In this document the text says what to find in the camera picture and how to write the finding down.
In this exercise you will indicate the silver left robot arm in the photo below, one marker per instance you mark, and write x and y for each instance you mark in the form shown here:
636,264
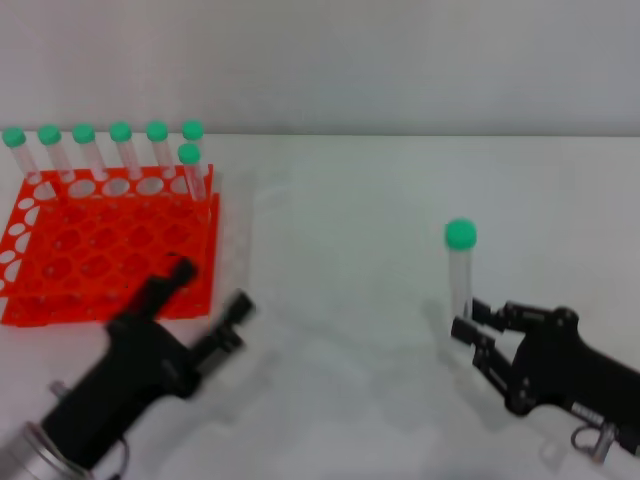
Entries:
30,457

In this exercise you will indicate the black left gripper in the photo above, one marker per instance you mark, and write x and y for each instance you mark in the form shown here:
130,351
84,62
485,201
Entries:
135,370

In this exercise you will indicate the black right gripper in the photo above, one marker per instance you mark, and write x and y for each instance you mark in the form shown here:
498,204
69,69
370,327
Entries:
555,360

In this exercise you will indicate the orange-red test tube rack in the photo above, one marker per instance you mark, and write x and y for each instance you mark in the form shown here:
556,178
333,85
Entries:
100,235

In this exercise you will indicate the green-capped clear test tube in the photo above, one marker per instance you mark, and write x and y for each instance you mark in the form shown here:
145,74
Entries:
460,234
13,136
189,152
192,129
120,131
49,134
83,133
157,130

